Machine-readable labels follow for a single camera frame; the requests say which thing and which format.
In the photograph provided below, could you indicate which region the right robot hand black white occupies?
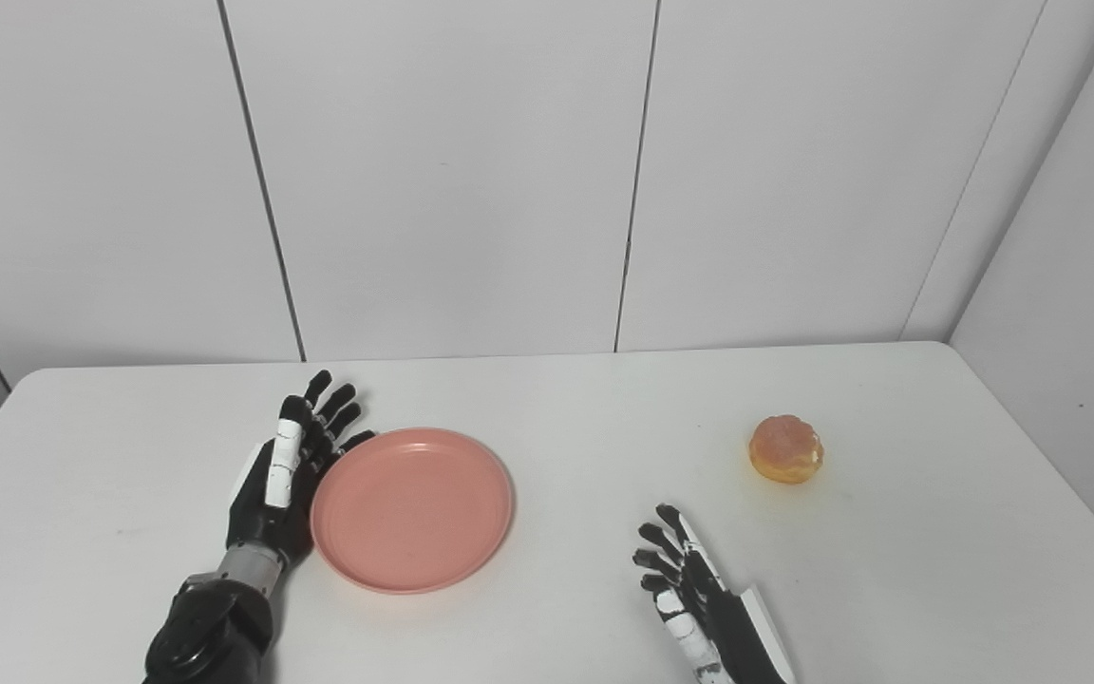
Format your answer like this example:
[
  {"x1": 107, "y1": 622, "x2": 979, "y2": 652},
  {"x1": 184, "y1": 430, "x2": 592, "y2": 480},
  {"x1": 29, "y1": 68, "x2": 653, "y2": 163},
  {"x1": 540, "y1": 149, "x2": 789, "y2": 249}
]
[{"x1": 632, "y1": 503, "x2": 798, "y2": 684}]

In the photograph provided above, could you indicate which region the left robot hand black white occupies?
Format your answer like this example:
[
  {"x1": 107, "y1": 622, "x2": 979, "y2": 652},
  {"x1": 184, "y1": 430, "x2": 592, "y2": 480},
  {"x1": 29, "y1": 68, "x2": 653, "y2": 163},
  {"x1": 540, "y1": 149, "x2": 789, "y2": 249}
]
[{"x1": 225, "y1": 370, "x2": 378, "y2": 569}]

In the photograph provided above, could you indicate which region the pink plate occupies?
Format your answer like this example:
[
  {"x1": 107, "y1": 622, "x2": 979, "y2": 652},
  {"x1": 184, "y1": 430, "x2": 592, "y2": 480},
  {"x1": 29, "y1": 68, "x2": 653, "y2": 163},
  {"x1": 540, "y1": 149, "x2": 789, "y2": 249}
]
[{"x1": 310, "y1": 427, "x2": 516, "y2": 596}]

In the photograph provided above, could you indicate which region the cream puff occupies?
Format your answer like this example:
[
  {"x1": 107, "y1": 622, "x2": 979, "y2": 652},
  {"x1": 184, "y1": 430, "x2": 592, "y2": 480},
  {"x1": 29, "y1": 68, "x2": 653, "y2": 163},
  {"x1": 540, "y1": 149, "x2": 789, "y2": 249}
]
[{"x1": 747, "y1": 414, "x2": 825, "y2": 485}]

